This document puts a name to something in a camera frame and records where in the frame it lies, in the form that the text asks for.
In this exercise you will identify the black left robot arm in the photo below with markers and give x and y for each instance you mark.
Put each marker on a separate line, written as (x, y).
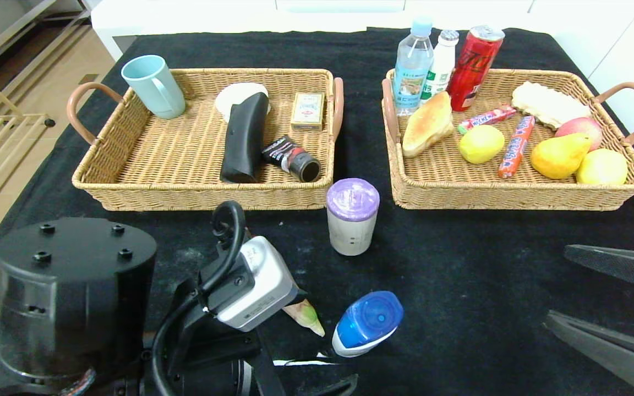
(75, 286)

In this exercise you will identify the yellow lemon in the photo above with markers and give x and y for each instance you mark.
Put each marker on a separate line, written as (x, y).
(481, 144)

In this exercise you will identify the playing card box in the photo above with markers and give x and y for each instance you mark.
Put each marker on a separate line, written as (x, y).
(308, 111)

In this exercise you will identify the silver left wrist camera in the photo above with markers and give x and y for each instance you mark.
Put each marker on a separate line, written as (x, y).
(262, 286)

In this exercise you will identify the white cup purple lid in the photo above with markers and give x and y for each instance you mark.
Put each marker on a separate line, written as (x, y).
(351, 231)

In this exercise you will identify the white bottle blue cap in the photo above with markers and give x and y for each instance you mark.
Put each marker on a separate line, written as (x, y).
(366, 322)

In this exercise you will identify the white table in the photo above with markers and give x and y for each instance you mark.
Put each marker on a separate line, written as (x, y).
(212, 16)

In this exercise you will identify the long orange candy roll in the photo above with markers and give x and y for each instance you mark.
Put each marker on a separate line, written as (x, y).
(516, 148)

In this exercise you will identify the short pink candy roll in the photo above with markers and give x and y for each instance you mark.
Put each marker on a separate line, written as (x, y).
(487, 118)

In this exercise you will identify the purple eggplant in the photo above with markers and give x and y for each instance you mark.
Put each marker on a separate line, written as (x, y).
(307, 316)

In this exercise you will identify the thin white strip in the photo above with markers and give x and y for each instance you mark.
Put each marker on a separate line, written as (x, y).
(306, 362)

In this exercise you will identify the round yellow fruit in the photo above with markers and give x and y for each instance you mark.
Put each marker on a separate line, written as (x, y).
(603, 166)

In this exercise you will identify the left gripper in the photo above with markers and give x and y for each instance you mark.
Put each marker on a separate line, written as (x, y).
(207, 346)

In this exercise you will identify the cream waffle biscuit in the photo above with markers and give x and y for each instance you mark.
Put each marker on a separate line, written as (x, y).
(542, 103)

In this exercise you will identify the clear water bottle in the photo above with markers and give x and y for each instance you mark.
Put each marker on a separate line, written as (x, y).
(411, 71)

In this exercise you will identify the white round lidded container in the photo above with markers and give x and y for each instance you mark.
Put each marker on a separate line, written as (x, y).
(231, 99)

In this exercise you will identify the red peach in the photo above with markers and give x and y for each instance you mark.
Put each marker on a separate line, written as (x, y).
(581, 127)

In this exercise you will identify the black glasses case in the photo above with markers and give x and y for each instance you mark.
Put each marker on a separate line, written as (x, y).
(245, 137)

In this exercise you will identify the white milk bottle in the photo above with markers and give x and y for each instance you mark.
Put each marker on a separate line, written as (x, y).
(442, 66)

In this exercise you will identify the yellow pear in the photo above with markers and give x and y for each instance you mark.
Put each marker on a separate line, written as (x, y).
(556, 158)

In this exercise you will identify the black cosmetic tube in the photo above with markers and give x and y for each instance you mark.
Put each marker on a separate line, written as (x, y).
(292, 157)

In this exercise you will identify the light blue mug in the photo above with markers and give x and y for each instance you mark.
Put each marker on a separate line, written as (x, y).
(148, 81)

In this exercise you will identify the croissant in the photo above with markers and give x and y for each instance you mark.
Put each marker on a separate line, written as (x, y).
(427, 124)

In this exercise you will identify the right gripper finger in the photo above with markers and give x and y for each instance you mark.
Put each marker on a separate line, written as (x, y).
(614, 352)
(625, 264)

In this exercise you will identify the red cola can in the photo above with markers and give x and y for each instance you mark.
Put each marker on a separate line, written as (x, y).
(471, 71)

